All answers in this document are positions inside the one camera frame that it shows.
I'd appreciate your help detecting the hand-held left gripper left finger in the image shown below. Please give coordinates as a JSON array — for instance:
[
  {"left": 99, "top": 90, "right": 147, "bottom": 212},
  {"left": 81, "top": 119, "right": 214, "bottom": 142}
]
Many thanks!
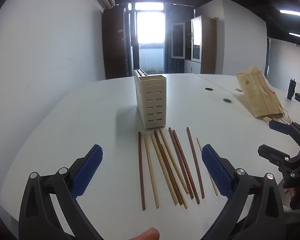
[{"left": 18, "top": 144, "right": 103, "bottom": 240}]

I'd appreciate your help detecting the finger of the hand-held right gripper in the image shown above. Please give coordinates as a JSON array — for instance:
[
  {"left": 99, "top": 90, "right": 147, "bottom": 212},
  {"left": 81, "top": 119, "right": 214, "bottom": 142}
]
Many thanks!
[
  {"left": 268, "top": 119, "right": 300, "bottom": 147},
  {"left": 257, "top": 144, "right": 300, "bottom": 168}
]

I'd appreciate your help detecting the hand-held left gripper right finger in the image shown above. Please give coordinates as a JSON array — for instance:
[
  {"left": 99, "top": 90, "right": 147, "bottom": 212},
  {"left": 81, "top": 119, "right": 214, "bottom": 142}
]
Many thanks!
[{"left": 201, "top": 144, "right": 285, "bottom": 240}]

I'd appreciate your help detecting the dark brown wooden chopstick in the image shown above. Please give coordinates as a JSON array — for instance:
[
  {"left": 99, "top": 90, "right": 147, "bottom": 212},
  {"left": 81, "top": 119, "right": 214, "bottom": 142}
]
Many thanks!
[
  {"left": 153, "top": 130, "right": 183, "bottom": 205},
  {"left": 137, "top": 131, "right": 146, "bottom": 211},
  {"left": 172, "top": 129, "right": 201, "bottom": 204},
  {"left": 168, "top": 127, "right": 194, "bottom": 200},
  {"left": 186, "top": 127, "right": 205, "bottom": 199}
]

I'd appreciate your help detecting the light wooden chopstick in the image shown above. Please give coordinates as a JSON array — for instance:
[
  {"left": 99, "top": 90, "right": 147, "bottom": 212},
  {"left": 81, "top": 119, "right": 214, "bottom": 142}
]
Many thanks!
[
  {"left": 159, "top": 128, "right": 189, "bottom": 210},
  {"left": 143, "top": 133, "right": 160, "bottom": 209},
  {"left": 196, "top": 137, "right": 219, "bottom": 197},
  {"left": 149, "top": 132, "right": 178, "bottom": 205}
]

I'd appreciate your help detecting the beige plastic utensil holder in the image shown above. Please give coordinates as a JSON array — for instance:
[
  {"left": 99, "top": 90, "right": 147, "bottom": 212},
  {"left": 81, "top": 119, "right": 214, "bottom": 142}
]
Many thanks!
[{"left": 134, "top": 69, "right": 167, "bottom": 130}]

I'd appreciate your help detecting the person's right hand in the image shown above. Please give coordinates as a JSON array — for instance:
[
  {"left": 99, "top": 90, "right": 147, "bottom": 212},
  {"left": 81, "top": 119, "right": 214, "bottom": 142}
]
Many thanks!
[{"left": 284, "top": 186, "right": 300, "bottom": 210}]

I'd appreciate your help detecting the person's left hand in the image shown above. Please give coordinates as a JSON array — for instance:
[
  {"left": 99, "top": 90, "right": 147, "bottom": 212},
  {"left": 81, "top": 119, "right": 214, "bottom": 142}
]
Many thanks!
[{"left": 129, "top": 227, "right": 160, "bottom": 240}]

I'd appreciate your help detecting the brown paper bag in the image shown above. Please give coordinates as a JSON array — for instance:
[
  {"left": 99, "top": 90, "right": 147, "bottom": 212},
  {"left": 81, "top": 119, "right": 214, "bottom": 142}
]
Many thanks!
[{"left": 236, "top": 66, "right": 292, "bottom": 124}]

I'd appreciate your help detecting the black walkie-talkie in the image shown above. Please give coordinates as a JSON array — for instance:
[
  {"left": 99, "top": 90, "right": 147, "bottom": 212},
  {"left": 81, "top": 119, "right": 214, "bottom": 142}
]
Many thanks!
[{"left": 287, "top": 78, "right": 297, "bottom": 101}]

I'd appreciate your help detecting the glass door cabinet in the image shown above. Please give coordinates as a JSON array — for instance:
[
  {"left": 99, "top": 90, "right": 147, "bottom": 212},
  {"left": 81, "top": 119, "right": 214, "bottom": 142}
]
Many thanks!
[{"left": 170, "top": 15, "right": 217, "bottom": 75}]

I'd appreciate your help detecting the dark curtain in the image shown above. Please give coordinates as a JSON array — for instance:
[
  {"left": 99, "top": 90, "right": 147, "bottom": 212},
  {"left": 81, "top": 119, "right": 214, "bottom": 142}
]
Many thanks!
[{"left": 164, "top": 4, "right": 173, "bottom": 73}]

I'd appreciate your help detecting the bright balcony glass door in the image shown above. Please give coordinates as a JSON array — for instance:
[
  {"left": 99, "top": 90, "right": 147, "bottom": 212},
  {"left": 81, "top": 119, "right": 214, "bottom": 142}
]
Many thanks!
[{"left": 134, "top": 2, "right": 165, "bottom": 73}]

